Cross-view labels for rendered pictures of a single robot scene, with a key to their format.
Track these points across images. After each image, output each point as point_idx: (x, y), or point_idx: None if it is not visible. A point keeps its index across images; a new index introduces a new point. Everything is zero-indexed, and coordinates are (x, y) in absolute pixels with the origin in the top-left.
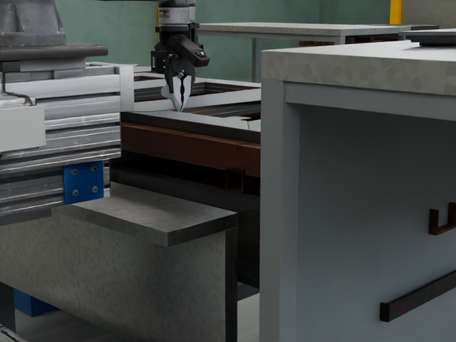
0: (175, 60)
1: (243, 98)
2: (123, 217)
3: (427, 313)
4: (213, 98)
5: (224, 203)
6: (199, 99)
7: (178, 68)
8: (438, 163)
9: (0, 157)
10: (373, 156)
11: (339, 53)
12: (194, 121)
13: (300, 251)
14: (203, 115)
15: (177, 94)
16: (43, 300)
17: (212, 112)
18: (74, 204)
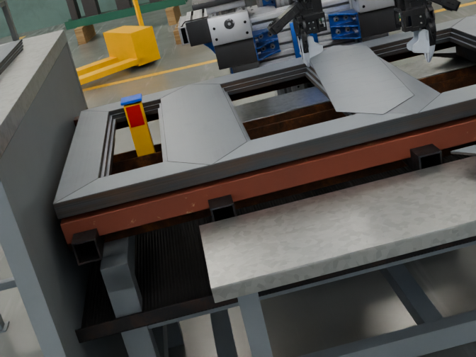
0: (293, 23)
1: (350, 83)
2: (235, 106)
3: None
4: (367, 72)
5: (371, 180)
6: (363, 68)
7: (295, 30)
8: (70, 138)
9: (205, 45)
10: (72, 103)
11: (27, 38)
12: (243, 71)
13: None
14: (265, 72)
15: (300, 52)
16: None
17: (316, 79)
18: (280, 95)
